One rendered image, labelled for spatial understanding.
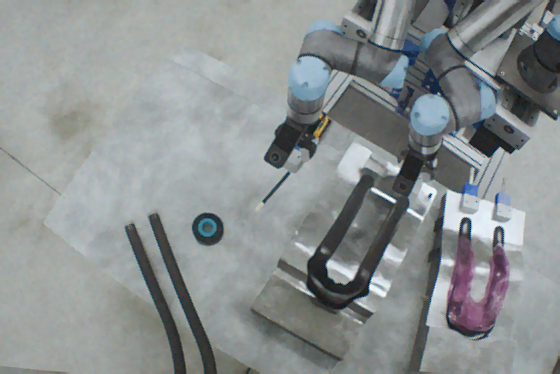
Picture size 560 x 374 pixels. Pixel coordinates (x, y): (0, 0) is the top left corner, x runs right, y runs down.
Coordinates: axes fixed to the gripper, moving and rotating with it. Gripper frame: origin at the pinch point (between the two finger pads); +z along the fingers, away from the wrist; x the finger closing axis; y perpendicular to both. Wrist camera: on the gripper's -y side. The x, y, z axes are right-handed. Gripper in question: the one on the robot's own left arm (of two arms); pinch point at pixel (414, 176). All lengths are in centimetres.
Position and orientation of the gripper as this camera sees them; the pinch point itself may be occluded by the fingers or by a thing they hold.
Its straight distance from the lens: 137.2
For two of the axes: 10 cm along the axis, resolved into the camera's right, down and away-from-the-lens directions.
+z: 1.6, 3.0, 9.4
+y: 5.1, -8.4, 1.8
